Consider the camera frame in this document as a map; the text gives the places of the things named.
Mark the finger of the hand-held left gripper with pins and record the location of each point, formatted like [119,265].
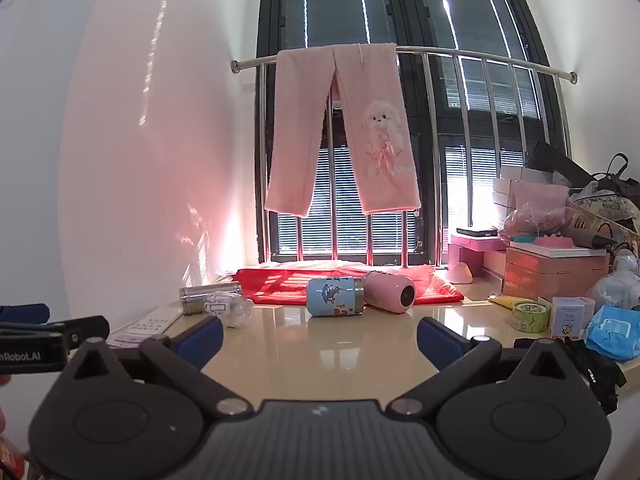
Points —
[22,313]
[87,330]

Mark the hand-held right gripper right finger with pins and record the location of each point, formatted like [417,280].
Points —
[441,342]

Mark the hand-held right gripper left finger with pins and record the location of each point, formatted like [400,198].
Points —
[200,342]

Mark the pink cup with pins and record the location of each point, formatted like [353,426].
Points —
[392,292]

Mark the blue printed cup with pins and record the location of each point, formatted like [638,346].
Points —
[330,297]

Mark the silver metal cup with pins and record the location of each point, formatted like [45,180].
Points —
[207,296]

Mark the pink paper card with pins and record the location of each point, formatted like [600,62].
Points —
[125,341]

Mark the clear plastic bottle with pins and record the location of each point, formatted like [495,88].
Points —
[232,310]

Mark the white remote control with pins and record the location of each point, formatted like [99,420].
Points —
[152,321]

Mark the yellow tube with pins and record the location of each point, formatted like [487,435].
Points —
[502,301]

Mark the small pink box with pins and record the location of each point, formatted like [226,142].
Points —
[467,255]

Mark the green tape roll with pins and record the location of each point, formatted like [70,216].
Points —
[530,316]

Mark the red cloth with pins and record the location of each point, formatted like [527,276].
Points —
[280,285]

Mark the red printed packet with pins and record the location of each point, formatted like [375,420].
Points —
[12,460]

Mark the black flat case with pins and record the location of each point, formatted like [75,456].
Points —
[477,232]

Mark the large pink box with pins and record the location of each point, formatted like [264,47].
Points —
[550,275]

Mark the white box with pink lid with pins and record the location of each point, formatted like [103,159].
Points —
[572,317]

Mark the white book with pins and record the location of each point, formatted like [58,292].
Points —
[542,247]

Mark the pink plastic bag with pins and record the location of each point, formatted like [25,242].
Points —
[532,222]

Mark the black cloth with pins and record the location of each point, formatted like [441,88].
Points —
[595,372]

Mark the stack of white boxes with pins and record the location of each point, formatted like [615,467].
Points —
[507,187]

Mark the blue wipes packet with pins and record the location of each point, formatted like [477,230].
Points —
[615,332]

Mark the dark hair dryer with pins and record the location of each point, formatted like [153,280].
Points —
[585,237]

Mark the white plastic bag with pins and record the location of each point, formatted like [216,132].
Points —
[612,285]

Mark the black paper bag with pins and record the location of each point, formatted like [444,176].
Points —
[555,162]

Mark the patterned tote bag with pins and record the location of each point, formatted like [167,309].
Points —
[612,212]

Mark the pink pants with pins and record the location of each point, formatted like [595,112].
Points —
[382,135]

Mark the black handbag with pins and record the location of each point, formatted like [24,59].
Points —
[617,172]

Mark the metal window railing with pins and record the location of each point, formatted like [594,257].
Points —
[440,55]

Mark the dark framed window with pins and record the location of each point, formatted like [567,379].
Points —
[345,5]

